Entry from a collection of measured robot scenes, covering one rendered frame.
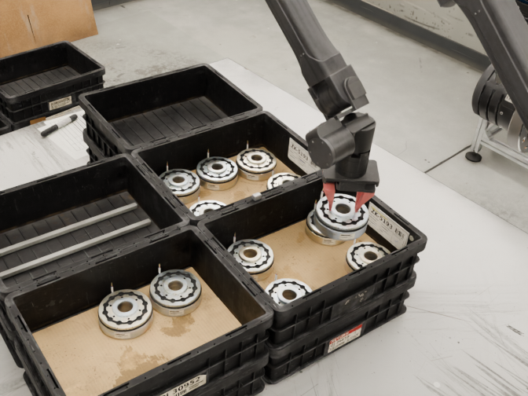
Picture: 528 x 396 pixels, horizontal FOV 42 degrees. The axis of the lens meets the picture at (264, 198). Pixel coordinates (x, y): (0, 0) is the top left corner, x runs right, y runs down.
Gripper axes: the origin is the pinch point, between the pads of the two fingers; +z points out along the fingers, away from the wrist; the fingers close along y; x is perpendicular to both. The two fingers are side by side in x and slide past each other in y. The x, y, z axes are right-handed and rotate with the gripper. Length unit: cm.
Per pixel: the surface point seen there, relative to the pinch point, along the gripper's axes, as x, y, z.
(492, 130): 179, 98, 98
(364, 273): -5.6, 5.5, 12.0
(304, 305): -14.4, -6.4, 12.5
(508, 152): 161, 102, 98
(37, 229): 12, -65, 23
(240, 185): 32.6, -20.3, 23.4
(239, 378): -23.1, -17.6, 24.2
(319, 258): 7.9, -1.6, 22.4
